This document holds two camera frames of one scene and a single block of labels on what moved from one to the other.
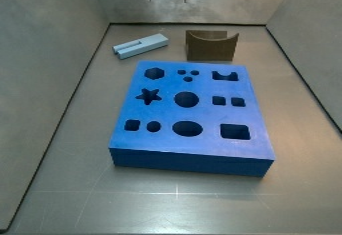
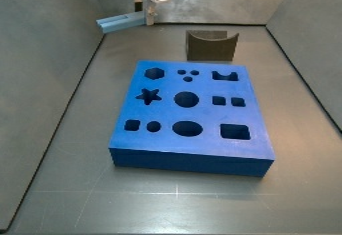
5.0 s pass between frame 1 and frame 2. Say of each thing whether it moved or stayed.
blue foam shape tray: stayed
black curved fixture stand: stayed
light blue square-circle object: moved
